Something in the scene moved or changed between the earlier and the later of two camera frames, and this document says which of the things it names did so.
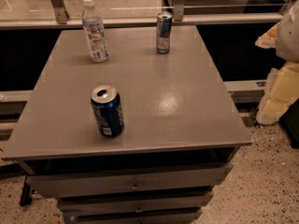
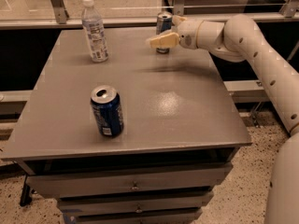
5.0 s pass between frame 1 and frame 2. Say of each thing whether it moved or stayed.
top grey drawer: stayed
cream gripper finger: moved
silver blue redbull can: stayed
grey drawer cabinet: stayed
